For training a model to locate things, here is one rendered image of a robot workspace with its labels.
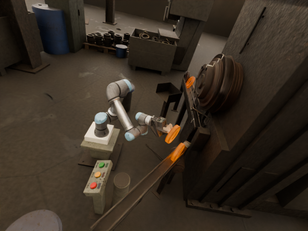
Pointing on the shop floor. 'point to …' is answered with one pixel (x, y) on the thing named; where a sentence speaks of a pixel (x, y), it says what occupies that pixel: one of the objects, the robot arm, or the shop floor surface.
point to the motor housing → (180, 166)
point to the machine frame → (255, 115)
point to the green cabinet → (73, 21)
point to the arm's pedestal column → (88, 156)
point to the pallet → (107, 41)
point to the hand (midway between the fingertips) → (173, 132)
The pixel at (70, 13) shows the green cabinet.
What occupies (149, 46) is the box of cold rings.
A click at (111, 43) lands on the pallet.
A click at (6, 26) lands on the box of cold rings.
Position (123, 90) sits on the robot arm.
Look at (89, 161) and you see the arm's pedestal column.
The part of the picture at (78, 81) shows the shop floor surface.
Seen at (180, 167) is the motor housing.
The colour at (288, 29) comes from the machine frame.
